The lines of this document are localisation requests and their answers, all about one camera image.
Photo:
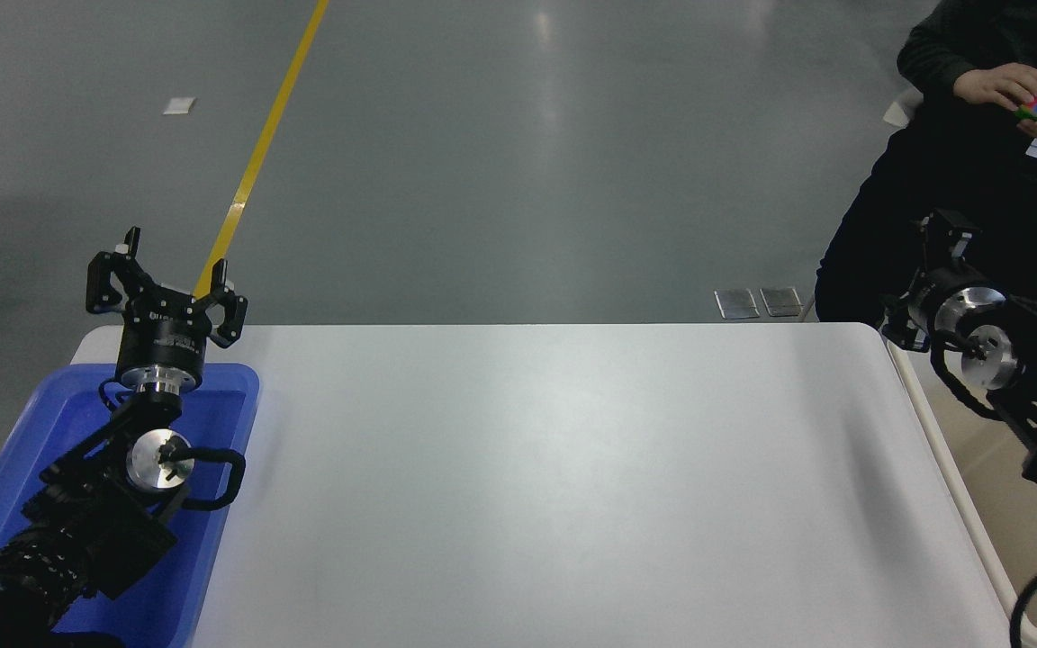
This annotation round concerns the person's right hand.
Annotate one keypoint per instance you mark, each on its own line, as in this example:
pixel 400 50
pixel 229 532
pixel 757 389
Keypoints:
pixel 991 85

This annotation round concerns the person's right forearm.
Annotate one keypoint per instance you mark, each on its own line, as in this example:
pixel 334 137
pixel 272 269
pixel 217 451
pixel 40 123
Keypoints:
pixel 928 54

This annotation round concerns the blue plastic tray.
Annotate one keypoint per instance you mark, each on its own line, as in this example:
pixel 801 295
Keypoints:
pixel 212 405

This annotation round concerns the large pale bin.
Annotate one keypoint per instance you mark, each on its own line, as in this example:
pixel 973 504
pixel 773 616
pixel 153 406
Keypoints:
pixel 978 486

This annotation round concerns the white chair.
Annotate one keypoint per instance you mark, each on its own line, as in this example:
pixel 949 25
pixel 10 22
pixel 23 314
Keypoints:
pixel 899 109

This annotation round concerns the metal floor plate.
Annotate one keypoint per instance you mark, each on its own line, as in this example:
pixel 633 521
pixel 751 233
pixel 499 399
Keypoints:
pixel 780 301
pixel 736 303

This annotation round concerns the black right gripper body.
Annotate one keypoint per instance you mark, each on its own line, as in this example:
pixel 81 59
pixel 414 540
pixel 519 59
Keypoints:
pixel 928 297

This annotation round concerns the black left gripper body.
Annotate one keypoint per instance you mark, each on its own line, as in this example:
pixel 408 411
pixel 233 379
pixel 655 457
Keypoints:
pixel 163 346

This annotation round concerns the person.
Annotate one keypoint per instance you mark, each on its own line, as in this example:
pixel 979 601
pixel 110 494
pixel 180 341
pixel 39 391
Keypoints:
pixel 870 234

